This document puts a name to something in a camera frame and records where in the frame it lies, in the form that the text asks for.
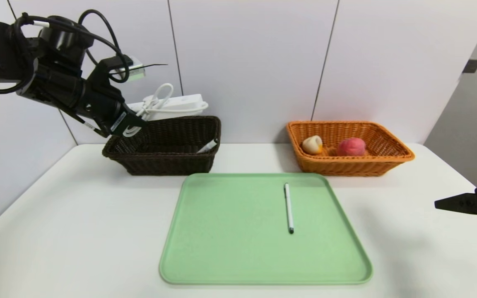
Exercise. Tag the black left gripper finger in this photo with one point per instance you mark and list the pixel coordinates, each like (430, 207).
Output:
(153, 65)
(134, 118)

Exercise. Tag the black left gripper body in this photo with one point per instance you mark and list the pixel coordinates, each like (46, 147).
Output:
(119, 123)

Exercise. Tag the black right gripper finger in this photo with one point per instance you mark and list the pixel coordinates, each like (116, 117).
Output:
(458, 203)

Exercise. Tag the thick white marker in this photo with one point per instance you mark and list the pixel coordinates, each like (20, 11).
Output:
(208, 146)

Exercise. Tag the pink toy peach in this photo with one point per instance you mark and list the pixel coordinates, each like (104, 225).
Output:
(351, 147)

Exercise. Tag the yellow and white toy bun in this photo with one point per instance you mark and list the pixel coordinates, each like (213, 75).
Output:
(312, 145)

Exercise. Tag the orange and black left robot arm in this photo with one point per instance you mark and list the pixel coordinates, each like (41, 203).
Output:
(35, 74)

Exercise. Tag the dark brown wicker basket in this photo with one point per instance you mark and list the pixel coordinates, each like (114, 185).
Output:
(164, 163)

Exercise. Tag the orange wicker basket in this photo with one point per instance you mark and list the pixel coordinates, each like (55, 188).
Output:
(358, 165)

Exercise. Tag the light green plastic tray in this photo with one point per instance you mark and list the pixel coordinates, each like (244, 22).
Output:
(230, 231)

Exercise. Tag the slim white stylus pen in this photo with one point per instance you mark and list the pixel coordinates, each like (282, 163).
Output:
(289, 207)

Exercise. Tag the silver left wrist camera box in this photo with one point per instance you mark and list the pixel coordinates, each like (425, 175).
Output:
(135, 70)

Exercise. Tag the dark wall bracket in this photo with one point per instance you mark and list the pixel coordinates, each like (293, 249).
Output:
(470, 66)

